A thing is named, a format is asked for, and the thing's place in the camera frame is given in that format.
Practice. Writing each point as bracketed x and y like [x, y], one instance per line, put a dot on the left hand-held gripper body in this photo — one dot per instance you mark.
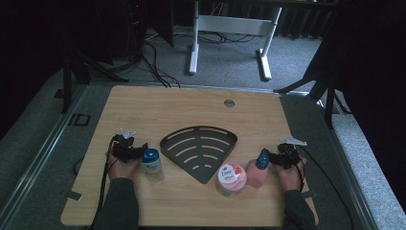
[123, 150]

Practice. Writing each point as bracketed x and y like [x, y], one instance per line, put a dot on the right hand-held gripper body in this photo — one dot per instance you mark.
[288, 156]

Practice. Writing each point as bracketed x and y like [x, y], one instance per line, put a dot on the blue-capped white bottle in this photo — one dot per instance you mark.
[152, 166]

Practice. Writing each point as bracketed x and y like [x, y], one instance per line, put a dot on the pink bottle with blue pump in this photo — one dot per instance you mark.
[257, 174]

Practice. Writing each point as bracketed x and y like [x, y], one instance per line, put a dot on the pink jar with white lid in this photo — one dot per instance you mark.
[230, 179]

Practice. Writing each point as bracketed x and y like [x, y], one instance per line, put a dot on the black slotted corner shelf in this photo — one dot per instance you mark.
[220, 140]

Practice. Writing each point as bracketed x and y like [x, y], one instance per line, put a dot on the person's left hand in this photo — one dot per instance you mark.
[123, 169]

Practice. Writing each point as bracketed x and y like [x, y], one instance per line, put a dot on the person's right hand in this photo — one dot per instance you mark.
[288, 179]

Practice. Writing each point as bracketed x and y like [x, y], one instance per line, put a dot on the grey tape piece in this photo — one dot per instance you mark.
[309, 194]
[74, 195]

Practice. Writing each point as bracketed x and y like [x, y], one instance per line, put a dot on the black metal stand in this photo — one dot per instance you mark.
[328, 105]
[67, 83]

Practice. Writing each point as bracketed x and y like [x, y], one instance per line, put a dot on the grey table grommet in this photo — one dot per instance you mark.
[229, 103]

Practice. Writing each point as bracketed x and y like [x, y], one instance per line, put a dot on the dark equipment tower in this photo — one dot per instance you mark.
[137, 25]

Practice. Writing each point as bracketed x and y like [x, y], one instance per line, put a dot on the dark curtain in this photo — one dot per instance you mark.
[303, 22]

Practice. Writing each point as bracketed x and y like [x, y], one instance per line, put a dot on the black floor bracket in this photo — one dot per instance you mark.
[81, 119]

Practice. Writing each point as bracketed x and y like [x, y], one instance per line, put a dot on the metal floor rail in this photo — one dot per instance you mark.
[348, 179]
[41, 150]

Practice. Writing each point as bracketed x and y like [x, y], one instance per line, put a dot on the white desk frame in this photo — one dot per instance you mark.
[233, 25]

